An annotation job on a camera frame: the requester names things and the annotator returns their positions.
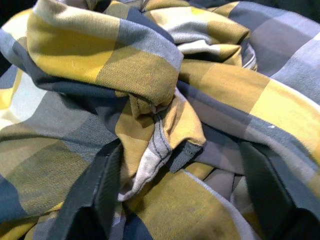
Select yellow grey plaid shirt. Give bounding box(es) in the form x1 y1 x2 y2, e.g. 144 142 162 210
0 0 320 240

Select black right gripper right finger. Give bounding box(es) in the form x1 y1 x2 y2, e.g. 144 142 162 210
239 142 320 240

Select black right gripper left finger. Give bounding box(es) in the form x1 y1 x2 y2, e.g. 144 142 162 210
53 144 123 240

